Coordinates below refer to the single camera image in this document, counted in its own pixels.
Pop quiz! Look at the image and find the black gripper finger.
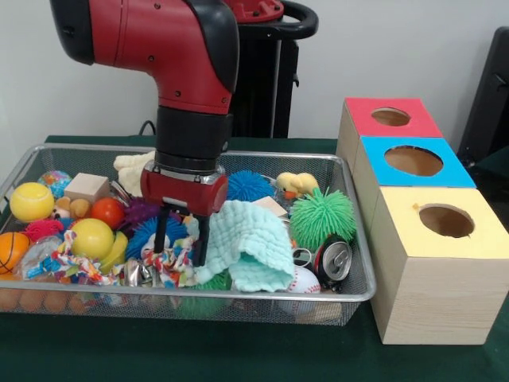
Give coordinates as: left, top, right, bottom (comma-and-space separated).
153, 205, 172, 254
192, 214, 211, 267

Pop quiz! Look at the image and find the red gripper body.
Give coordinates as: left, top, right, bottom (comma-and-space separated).
139, 162, 230, 218

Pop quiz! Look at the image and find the multicoloured patterned cloth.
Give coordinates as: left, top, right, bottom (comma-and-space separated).
141, 236, 198, 288
51, 230, 126, 287

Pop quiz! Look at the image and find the green spiky rubber ball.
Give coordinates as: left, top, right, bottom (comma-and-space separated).
289, 186, 358, 244

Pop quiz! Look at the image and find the shallow clear mesh bin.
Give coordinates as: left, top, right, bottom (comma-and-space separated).
0, 143, 378, 327

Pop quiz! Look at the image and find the wooden box with three holes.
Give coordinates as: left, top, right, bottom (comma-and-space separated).
336, 97, 509, 345

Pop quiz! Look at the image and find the blue spiky ball with eyes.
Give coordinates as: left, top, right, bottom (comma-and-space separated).
126, 216, 188, 259

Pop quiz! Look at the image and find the green spiky ball with eyes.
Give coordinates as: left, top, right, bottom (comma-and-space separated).
170, 268, 235, 319

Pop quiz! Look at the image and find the light blue waffle cloth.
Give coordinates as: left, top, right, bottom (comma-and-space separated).
185, 200, 296, 294

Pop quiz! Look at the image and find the cream waffle cloth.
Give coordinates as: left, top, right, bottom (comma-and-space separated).
113, 150, 157, 198

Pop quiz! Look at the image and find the yellow duck plush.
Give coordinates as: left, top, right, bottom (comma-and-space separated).
276, 171, 321, 200

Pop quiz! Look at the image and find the white toy baseball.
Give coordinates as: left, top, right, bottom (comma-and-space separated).
286, 265, 322, 294

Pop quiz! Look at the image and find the yellow tennis ball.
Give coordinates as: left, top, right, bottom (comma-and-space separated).
10, 181, 56, 223

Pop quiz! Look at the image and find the silver drinks can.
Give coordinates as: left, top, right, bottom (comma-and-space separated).
313, 234, 354, 288

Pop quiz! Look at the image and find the orange toy basketball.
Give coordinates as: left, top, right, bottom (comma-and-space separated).
0, 232, 32, 275

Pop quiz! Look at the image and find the dark green side table cloth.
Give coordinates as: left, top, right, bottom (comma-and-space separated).
475, 145, 509, 192

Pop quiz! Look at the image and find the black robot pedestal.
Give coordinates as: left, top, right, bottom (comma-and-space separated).
228, 0, 318, 139

